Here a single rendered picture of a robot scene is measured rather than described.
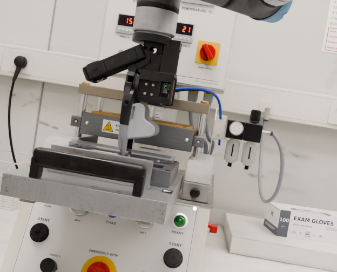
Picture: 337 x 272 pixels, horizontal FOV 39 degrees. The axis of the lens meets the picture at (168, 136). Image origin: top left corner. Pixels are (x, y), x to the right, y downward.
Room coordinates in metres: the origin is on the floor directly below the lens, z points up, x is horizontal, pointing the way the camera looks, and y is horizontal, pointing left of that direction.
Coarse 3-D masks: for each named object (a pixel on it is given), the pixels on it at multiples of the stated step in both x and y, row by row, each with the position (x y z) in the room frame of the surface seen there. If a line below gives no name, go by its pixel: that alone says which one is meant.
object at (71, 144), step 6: (72, 144) 0.83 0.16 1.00; (78, 144) 0.83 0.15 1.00; (84, 144) 0.83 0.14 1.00; (96, 150) 0.82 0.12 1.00; (102, 150) 0.82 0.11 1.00; (108, 150) 0.82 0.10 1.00; (114, 150) 0.82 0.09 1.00; (126, 156) 0.82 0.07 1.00; (132, 156) 0.82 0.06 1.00; (138, 156) 0.82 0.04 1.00; (144, 156) 0.82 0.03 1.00; (150, 156) 0.82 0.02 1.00; (162, 162) 0.81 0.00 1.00; (168, 162) 0.81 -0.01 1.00
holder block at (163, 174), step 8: (152, 168) 0.72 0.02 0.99; (160, 168) 0.73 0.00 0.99; (168, 168) 0.75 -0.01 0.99; (176, 168) 0.82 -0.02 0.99; (152, 176) 0.72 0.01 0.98; (160, 176) 0.72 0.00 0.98; (168, 176) 0.72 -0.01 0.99; (152, 184) 0.72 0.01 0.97; (160, 184) 0.72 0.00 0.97; (168, 184) 0.72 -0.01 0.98
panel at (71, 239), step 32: (32, 224) 0.84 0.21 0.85; (64, 224) 0.84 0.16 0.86; (96, 224) 0.84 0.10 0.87; (128, 224) 0.84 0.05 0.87; (192, 224) 0.84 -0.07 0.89; (32, 256) 0.82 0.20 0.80; (64, 256) 0.82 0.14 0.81; (96, 256) 0.82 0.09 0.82; (128, 256) 0.82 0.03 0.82; (160, 256) 0.82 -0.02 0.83
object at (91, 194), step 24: (24, 168) 0.68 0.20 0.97; (48, 168) 0.69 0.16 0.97; (0, 192) 0.62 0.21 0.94; (24, 192) 0.62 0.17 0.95; (48, 192) 0.62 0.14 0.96; (72, 192) 0.61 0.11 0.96; (96, 192) 0.61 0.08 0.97; (120, 192) 0.62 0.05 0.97; (144, 192) 0.65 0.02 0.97; (120, 216) 0.61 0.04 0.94; (144, 216) 0.60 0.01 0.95
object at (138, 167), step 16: (32, 160) 0.62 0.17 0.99; (48, 160) 0.62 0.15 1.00; (64, 160) 0.61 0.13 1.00; (80, 160) 0.61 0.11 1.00; (96, 160) 0.61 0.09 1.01; (112, 160) 0.61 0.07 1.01; (32, 176) 0.62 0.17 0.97; (96, 176) 0.61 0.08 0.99; (112, 176) 0.61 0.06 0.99; (128, 176) 0.61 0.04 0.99; (144, 176) 0.61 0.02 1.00
